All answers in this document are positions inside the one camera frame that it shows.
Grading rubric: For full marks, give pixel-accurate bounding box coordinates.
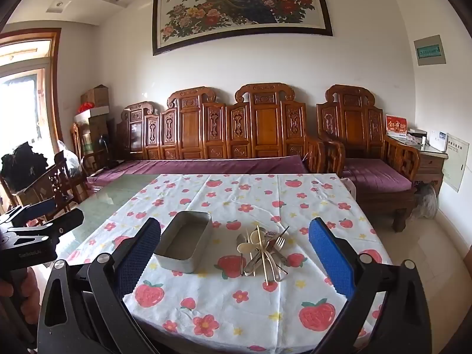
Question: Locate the long purple seat cushion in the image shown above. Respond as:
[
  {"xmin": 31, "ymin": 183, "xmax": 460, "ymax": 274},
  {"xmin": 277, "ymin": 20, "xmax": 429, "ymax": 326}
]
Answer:
[{"xmin": 86, "ymin": 155, "xmax": 309, "ymax": 192}]

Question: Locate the black desk lamp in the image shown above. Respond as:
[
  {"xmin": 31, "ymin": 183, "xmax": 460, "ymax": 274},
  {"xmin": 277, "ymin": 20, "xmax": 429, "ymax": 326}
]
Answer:
[{"xmin": 98, "ymin": 135, "xmax": 111, "ymax": 163}]

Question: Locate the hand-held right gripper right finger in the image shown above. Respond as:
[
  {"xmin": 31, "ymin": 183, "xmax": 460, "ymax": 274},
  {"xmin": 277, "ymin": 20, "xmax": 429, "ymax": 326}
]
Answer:
[{"xmin": 308, "ymin": 217, "xmax": 432, "ymax": 354}]

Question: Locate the grey wall panel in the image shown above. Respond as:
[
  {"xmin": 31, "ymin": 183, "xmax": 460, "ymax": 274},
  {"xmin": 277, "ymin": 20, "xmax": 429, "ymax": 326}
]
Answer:
[{"xmin": 413, "ymin": 35, "xmax": 446, "ymax": 67}]

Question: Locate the carved wooden armchair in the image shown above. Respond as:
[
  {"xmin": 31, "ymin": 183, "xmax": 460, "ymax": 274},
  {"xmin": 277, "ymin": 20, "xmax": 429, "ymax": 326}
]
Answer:
[{"xmin": 316, "ymin": 84, "xmax": 421, "ymax": 233}]

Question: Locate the black cloth pile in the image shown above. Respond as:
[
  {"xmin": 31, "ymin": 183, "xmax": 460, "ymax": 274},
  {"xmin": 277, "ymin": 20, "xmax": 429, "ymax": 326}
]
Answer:
[{"xmin": 0, "ymin": 142, "xmax": 48, "ymax": 194}]

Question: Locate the wooden door frame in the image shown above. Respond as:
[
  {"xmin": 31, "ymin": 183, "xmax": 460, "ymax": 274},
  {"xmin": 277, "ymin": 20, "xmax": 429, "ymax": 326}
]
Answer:
[{"xmin": 0, "ymin": 27, "xmax": 63, "ymax": 155}]

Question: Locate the wooden side table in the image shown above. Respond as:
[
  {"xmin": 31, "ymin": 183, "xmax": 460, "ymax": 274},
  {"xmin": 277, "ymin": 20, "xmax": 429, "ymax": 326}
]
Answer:
[{"xmin": 385, "ymin": 133, "xmax": 448, "ymax": 196}]

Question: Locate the metal spoon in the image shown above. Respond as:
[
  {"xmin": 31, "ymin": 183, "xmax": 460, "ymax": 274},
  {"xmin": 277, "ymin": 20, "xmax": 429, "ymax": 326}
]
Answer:
[{"xmin": 236, "ymin": 233, "xmax": 259, "ymax": 277}]

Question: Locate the square purple seat cushion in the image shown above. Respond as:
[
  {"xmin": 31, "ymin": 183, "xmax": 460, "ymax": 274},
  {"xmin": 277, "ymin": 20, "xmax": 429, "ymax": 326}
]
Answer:
[{"xmin": 341, "ymin": 158, "xmax": 413, "ymax": 194}]

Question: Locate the person's left hand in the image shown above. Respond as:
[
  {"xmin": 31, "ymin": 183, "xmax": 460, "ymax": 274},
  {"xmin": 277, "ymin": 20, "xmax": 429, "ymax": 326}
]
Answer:
[{"xmin": 0, "ymin": 265, "xmax": 40, "ymax": 319}]

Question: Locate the cream plastic fork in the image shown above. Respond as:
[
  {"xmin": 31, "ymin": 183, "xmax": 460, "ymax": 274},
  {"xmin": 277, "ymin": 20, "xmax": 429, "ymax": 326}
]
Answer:
[{"xmin": 263, "ymin": 237, "xmax": 287, "ymax": 262}]

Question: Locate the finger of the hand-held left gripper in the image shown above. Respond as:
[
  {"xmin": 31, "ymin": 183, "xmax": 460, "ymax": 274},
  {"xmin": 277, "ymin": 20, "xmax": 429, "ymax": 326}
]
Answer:
[
  {"xmin": 0, "ymin": 199, "xmax": 57, "ymax": 229},
  {"xmin": 7, "ymin": 208, "xmax": 85, "ymax": 237}
]

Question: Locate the brown cardboard box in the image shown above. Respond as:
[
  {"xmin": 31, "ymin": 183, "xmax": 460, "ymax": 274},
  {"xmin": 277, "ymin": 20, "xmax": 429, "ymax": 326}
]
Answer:
[{"xmin": 80, "ymin": 86, "xmax": 110, "ymax": 108}]

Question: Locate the light wooden chopstick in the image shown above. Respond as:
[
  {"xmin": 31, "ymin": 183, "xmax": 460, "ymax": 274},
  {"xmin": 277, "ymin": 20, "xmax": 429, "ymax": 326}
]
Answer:
[{"xmin": 257, "ymin": 225, "xmax": 268, "ymax": 284}]

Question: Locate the strawberry print tablecloth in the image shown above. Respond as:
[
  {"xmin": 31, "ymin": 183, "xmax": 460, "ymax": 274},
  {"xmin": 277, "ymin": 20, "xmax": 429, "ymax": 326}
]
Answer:
[{"xmin": 55, "ymin": 173, "xmax": 393, "ymax": 354}]

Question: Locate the grey plastic bag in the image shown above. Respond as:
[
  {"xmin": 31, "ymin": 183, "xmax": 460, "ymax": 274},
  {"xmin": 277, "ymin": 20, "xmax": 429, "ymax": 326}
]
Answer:
[{"xmin": 415, "ymin": 184, "xmax": 439, "ymax": 219}]

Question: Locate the tall wooden chair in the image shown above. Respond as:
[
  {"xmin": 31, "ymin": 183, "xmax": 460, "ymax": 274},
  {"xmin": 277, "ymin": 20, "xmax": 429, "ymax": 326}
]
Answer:
[{"xmin": 70, "ymin": 122, "xmax": 107, "ymax": 178}]

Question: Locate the white tabletop device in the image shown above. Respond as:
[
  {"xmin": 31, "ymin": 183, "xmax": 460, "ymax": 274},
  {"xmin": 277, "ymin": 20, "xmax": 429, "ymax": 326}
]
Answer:
[{"xmin": 428, "ymin": 130, "xmax": 448, "ymax": 153}]

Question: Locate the carved wooden sofa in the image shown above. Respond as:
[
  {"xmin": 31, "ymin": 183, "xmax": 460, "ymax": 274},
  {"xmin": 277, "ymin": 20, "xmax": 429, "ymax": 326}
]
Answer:
[{"xmin": 86, "ymin": 83, "xmax": 327, "ymax": 192}]

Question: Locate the clear plastic bag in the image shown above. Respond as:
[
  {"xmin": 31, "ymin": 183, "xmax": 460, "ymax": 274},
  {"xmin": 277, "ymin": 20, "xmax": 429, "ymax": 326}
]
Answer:
[{"xmin": 57, "ymin": 141, "xmax": 82, "ymax": 174}]

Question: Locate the brown chopstick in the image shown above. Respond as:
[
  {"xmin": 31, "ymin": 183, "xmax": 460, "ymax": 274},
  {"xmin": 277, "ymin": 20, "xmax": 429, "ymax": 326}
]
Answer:
[{"xmin": 258, "ymin": 226, "xmax": 290, "ymax": 262}]

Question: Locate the white wall box cover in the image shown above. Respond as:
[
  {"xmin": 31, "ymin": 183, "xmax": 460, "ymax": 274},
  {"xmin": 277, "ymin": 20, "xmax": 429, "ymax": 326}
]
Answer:
[{"xmin": 442, "ymin": 143, "xmax": 463, "ymax": 192}]

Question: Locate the metal rectangular container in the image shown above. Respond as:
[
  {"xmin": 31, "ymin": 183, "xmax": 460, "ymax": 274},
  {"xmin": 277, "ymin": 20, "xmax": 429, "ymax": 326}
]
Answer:
[{"xmin": 153, "ymin": 211, "xmax": 213, "ymax": 274}]

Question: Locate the framed peacock painting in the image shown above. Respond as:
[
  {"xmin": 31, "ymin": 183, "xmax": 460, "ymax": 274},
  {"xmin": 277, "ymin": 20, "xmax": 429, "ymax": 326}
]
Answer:
[{"xmin": 152, "ymin": 0, "xmax": 333, "ymax": 57}]

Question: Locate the metal fork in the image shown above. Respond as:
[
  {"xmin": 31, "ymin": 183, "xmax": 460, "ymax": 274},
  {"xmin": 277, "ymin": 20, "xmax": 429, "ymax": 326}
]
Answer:
[{"xmin": 263, "ymin": 230, "xmax": 279, "ymax": 251}]

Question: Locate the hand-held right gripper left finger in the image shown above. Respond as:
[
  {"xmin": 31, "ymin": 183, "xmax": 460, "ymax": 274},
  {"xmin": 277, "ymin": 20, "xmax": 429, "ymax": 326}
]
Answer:
[{"xmin": 37, "ymin": 217, "xmax": 163, "ymax": 354}]

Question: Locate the carved wooden chair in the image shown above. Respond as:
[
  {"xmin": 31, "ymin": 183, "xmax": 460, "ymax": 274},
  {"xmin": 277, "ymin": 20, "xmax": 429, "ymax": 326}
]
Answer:
[{"xmin": 15, "ymin": 151, "xmax": 89, "ymax": 225}]

